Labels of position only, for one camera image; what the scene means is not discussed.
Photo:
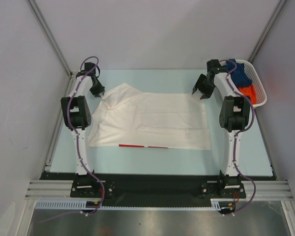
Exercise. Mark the left white cable duct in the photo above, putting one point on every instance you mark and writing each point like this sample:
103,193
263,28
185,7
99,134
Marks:
68,204

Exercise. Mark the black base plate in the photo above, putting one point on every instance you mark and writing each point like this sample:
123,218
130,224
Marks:
123,190

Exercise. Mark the right white cable duct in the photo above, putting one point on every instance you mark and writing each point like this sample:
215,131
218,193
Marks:
222,204

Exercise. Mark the aluminium front rail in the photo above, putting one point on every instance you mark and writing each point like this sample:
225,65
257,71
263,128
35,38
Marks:
60,189

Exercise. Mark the aluminium frame post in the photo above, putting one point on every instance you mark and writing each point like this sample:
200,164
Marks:
37,13
267,29

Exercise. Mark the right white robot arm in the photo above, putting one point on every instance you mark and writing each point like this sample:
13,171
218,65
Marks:
234,119

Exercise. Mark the right aluminium frame post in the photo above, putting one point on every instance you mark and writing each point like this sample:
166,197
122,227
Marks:
267,29

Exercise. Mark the white plastic basket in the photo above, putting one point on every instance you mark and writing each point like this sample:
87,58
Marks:
252,74

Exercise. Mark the white cable duct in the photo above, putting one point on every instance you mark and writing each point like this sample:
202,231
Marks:
68,204
222,204

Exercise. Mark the left aluminium frame post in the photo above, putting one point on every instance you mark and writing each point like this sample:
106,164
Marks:
37,13

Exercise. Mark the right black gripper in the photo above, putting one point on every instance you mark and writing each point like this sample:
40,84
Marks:
204,86

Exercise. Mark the blue t shirt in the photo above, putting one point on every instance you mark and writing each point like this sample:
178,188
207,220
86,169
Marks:
239,77

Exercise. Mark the white t shirt red print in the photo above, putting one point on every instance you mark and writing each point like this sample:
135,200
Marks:
127,116

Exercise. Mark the orange t shirt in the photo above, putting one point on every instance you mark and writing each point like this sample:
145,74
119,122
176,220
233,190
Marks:
249,92

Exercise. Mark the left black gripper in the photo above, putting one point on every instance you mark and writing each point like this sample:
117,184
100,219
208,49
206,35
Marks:
101,89

